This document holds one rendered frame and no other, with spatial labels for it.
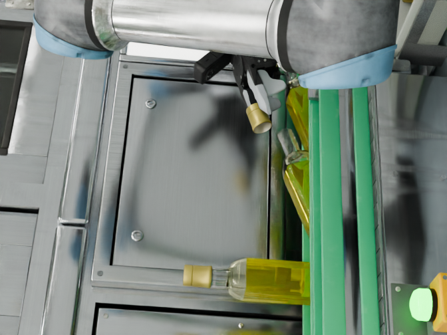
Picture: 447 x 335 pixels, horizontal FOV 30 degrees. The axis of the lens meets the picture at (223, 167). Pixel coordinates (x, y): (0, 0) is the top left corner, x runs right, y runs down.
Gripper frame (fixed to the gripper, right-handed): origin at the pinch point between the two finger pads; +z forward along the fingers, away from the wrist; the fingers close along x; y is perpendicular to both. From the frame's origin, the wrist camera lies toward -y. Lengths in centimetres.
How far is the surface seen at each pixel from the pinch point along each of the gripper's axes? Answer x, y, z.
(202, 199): 12.9, -12.2, 7.1
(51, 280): 14.2, -41.9, 15.1
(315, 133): -6.5, 5.3, 9.6
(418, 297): -19.9, 3.5, 45.3
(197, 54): 11.5, -3.6, -24.3
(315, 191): -6.1, 1.4, 20.0
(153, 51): 11.6, -12.1, -27.3
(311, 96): -5.6, 7.8, 1.8
